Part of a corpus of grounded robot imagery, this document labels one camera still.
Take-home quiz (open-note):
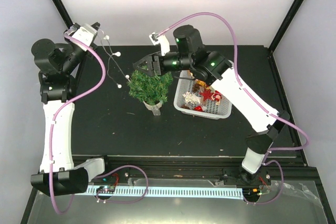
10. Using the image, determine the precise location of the brown pine cone ornament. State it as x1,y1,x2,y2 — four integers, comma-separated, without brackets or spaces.
192,83,202,93

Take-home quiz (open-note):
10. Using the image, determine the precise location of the red star ornament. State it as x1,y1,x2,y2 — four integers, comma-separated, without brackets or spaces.
200,89,214,102

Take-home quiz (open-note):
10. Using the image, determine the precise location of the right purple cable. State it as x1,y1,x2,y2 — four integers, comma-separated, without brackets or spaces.
157,12,310,206

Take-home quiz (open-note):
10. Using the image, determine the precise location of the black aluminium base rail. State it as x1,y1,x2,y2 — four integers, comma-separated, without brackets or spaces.
102,156,321,183

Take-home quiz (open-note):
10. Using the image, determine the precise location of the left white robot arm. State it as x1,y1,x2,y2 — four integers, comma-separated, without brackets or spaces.
30,22,113,196

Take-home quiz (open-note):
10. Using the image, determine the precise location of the clear string light wire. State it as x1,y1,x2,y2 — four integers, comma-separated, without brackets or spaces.
96,26,132,90

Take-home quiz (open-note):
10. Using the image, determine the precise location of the white snowflake ornament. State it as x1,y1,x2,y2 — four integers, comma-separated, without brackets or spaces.
182,91,201,104

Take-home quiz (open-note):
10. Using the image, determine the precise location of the white cable duct strip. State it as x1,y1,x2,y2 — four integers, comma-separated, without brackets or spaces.
80,185,244,200

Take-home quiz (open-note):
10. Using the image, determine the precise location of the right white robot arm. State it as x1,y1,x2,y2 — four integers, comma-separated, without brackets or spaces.
133,25,290,184

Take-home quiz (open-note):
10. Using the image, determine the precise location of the clear light battery box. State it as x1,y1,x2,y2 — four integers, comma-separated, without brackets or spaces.
151,105,161,116

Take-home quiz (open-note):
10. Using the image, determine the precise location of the small green christmas tree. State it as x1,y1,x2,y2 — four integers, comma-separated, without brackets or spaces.
128,70,173,112

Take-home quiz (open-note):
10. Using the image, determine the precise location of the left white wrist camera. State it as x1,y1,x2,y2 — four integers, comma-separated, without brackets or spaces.
71,24,98,47

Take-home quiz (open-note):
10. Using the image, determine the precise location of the gold bell ornament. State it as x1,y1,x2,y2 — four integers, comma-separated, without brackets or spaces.
196,80,209,89

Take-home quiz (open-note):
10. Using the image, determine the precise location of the black right frame post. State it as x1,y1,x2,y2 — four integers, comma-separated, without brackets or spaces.
268,0,304,54

